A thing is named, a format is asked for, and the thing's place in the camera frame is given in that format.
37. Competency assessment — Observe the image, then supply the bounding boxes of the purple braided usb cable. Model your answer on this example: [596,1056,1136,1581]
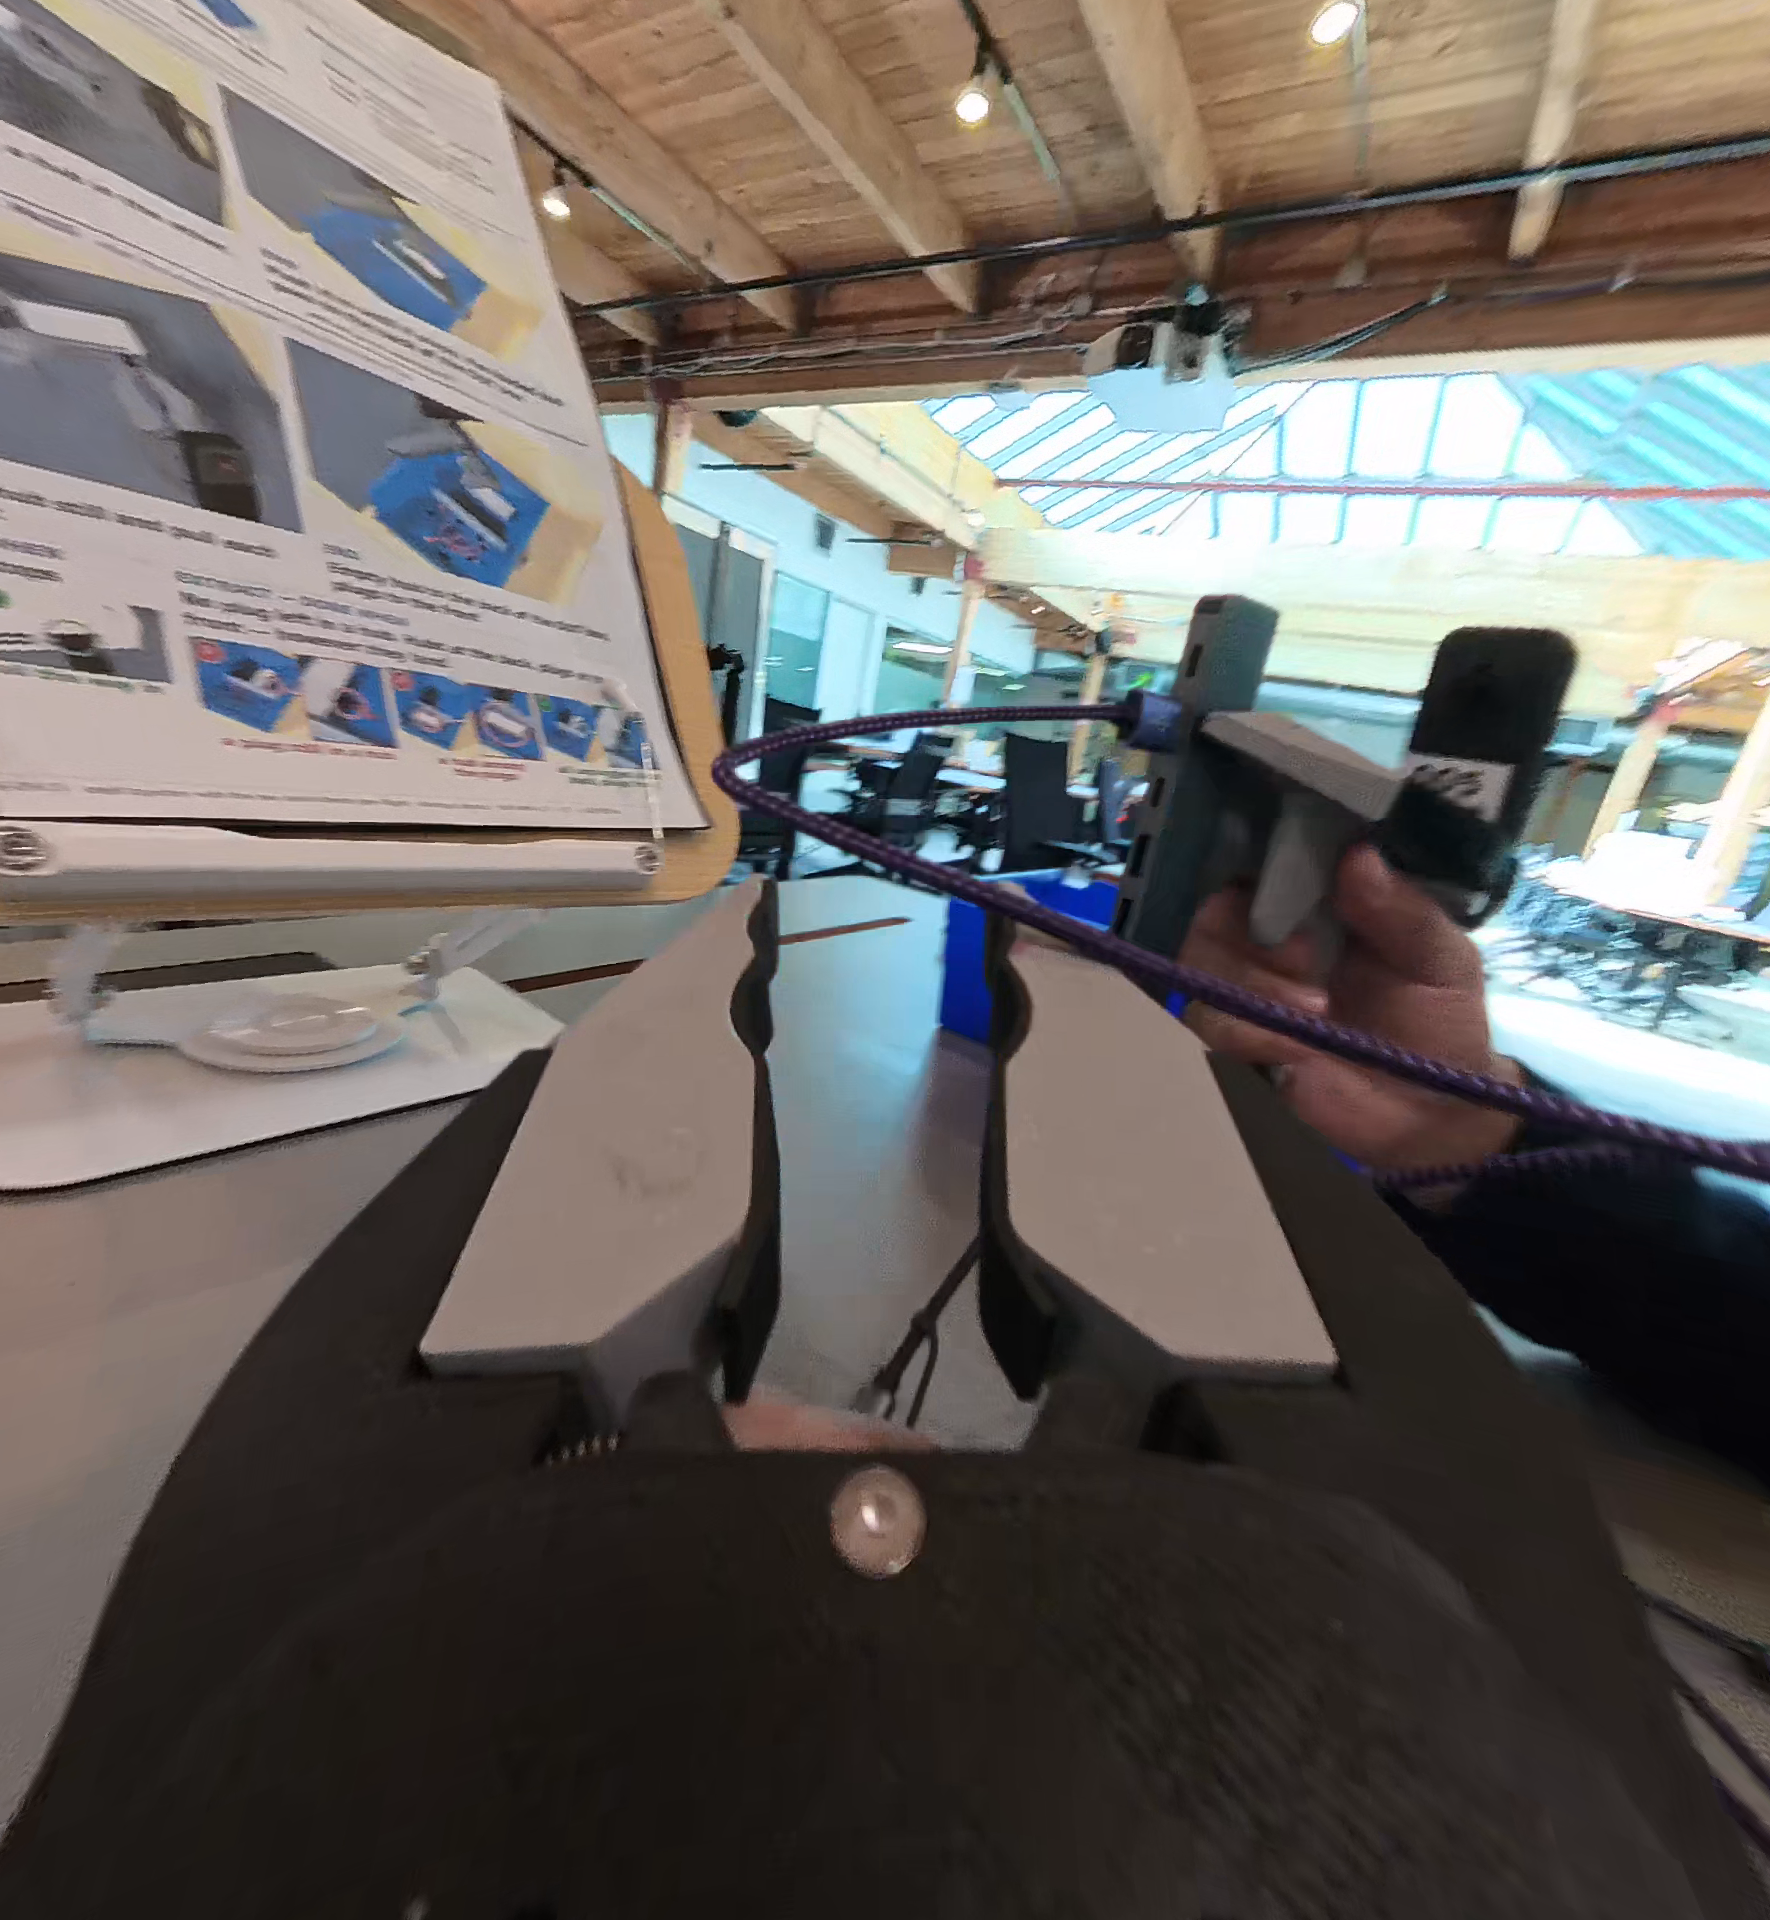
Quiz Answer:
[708,692,1770,1203]

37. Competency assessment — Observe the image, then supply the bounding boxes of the blue plastic bin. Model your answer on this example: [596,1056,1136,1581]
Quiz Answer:
[937,857,1130,1048]

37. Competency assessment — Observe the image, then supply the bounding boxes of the printed instruction sheet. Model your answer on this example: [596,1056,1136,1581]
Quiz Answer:
[0,0,713,833]

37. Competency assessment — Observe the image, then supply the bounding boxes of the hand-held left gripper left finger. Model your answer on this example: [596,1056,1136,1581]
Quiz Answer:
[415,877,784,1430]

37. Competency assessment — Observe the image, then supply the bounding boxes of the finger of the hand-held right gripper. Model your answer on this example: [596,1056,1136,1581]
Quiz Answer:
[1196,709,1409,950]

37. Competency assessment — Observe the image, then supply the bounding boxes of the grey usb hub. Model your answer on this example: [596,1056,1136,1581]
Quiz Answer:
[852,591,1281,1425]

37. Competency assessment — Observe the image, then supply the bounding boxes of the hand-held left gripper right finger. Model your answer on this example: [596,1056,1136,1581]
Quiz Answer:
[974,907,1343,1404]

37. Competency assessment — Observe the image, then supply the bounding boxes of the person's right hand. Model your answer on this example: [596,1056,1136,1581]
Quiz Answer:
[1174,843,1528,1190]

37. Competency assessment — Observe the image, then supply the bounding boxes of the white ceiling projector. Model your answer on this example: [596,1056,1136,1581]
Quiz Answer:
[1077,292,1250,434]

